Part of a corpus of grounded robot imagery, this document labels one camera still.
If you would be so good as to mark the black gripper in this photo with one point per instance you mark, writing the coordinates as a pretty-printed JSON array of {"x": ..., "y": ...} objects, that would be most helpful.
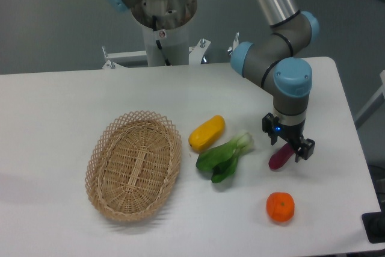
[{"x": 292, "y": 134}]

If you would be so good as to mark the purple sweet potato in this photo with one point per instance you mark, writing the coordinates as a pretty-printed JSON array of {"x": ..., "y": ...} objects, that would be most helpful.
[{"x": 280, "y": 158}]

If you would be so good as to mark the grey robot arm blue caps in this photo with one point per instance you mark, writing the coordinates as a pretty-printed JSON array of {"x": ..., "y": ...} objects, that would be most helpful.
[{"x": 273, "y": 67}]

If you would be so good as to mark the orange tangerine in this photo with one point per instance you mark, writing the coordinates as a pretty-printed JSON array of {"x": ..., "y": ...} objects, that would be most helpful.
[{"x": 280, "y": 206}]

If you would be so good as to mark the green bok choy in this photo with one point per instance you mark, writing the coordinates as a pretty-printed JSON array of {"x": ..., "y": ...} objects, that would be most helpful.
[{"x": 222, "y": 160}]

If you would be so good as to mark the black device at table edge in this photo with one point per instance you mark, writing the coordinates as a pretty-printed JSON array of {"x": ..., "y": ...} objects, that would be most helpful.
[{"x": 374, "y": 226}]

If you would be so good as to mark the yellow mango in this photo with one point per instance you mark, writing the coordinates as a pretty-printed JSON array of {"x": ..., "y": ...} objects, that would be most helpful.
[{"x": 207, "y": 133}]

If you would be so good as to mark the woven wicker basket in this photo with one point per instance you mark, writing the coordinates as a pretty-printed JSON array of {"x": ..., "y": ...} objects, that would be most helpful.
[{"x": 134, "y": 166}]

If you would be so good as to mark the white frame right edge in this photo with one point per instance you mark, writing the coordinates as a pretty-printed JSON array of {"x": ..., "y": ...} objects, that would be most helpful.
[{"x": 370, "y": 107}]

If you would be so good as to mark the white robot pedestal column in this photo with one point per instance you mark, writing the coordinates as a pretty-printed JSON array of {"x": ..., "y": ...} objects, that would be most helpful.
[{"x": 166, "y": 47}]

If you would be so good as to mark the white metal base frame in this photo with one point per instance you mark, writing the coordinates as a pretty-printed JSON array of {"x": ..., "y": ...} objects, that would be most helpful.
[{"x": 197, "y": 55}]

